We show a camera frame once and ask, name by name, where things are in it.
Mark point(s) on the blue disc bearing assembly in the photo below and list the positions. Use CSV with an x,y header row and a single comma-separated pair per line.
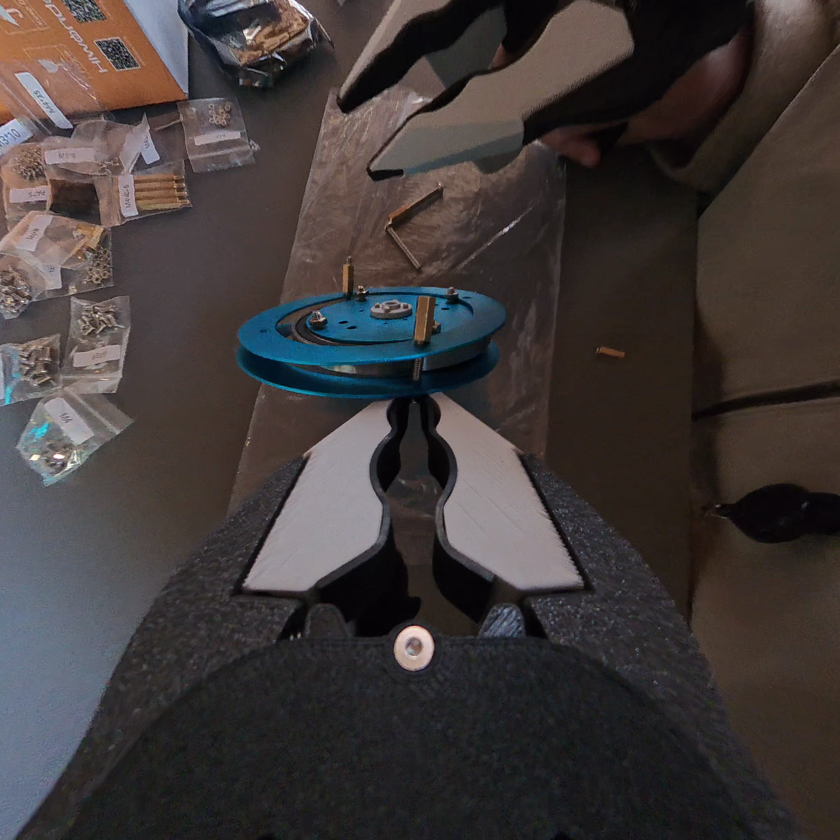
x,y
295,341

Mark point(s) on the person's right forearm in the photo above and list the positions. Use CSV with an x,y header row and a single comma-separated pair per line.
x,y
741,85

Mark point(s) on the dark foil parts bag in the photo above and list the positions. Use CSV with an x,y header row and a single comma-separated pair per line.
x,y
256,36

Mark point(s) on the person's right hand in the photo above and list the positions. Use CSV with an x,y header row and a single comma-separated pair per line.
x,y
682,98

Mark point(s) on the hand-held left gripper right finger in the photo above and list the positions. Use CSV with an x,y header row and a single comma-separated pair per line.
x,y
508,518

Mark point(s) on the pile of small screw bags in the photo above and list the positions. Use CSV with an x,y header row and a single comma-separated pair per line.
x,y
79,262

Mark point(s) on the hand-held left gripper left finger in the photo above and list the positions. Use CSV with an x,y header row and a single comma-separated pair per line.
x,y
321,518

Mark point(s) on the orange cardboard box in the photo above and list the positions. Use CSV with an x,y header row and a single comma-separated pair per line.
x,y
85,52

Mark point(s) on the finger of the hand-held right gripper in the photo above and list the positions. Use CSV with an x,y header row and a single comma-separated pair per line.
x,y
387,46
525,98

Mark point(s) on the clear plastic bag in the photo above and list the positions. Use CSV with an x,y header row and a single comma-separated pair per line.
x,y
426,223

